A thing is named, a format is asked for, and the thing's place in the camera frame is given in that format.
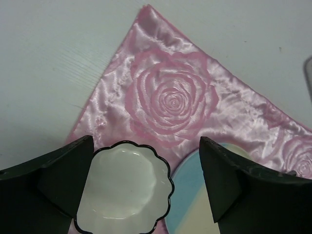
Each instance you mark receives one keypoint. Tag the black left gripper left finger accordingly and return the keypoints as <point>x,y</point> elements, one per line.
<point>42,196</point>

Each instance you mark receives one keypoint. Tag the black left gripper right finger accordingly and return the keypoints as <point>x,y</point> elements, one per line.
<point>248,198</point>

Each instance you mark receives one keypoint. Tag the blue and cream plate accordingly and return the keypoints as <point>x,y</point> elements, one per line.
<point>190,211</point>

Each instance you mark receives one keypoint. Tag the white scalloped bowl black rim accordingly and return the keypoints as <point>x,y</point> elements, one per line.
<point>128,191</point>

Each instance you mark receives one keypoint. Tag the pink rose satin placemat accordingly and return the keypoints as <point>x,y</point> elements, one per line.
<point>162,90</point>

